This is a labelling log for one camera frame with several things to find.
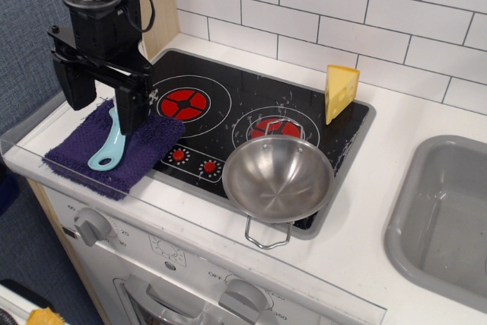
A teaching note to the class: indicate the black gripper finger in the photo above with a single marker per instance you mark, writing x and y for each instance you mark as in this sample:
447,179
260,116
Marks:
79,89
132,108

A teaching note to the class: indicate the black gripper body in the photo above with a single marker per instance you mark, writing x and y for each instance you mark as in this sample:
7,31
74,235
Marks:
103,42

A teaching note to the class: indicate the blue dish brush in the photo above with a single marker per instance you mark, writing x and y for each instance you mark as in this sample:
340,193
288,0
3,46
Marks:
111,152

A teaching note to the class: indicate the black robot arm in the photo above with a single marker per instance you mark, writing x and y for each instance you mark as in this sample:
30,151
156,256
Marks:
102,45

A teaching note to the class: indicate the purple towel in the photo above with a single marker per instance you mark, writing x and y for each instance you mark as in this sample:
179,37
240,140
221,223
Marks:
144,148

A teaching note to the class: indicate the black toy stovetop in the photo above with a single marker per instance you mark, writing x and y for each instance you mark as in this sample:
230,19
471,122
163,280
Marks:
222,107

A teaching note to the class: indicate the grey left oven knob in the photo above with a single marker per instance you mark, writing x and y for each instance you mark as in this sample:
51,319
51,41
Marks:
91,226

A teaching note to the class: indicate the grey oven knob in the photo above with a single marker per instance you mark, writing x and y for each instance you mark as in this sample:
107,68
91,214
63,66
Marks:
91,226
243,300

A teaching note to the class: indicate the yellow cheese wedge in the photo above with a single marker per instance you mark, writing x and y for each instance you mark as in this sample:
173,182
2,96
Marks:
340,91

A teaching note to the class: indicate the grey right oven knob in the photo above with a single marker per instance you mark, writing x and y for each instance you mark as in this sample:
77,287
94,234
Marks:
243,300

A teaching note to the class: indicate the yellow object at corner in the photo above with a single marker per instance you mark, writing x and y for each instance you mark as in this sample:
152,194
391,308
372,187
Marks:
44,316

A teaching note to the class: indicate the grey sink basin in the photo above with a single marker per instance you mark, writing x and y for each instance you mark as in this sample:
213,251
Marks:
436,236

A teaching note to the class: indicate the wooden side post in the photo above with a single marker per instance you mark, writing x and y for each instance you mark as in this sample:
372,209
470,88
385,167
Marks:
165,28

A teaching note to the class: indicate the steel bowl with wire handles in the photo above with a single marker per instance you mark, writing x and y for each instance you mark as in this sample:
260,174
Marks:
278,178

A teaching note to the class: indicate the silver oven door handle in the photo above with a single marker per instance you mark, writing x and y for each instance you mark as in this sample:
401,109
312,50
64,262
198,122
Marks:
165,303

